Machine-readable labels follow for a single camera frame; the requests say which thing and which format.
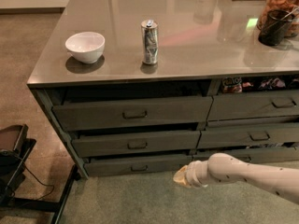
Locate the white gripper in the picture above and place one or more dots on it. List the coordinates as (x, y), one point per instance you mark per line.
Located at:
(192, 174)

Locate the grey drawer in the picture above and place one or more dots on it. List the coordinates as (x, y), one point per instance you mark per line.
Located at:
(251, 105)
(128, 143)
(252, 155)
(130, 113)
(136, 165)
(249, 135)

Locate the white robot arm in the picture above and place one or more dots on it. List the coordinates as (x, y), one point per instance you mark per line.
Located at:
(222, 168)

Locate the grey drawer cabinet island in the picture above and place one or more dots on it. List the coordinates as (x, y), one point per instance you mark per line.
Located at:
(200, 43)

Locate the colourful snack bag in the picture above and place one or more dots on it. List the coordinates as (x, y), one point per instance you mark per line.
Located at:
(232, 85)

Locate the dark snack bags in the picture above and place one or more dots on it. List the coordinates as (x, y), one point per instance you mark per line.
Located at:
(270, 83)

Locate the silver drink can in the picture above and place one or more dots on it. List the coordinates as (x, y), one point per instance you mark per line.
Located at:
(149, 30)

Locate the white ceramic bowl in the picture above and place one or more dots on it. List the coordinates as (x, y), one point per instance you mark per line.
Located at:
(86, 47)

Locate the black mesh cup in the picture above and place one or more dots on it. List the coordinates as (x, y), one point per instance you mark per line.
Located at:
(275, 27)

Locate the glass snack jar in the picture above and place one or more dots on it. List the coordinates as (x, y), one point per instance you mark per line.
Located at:
(286, 5)

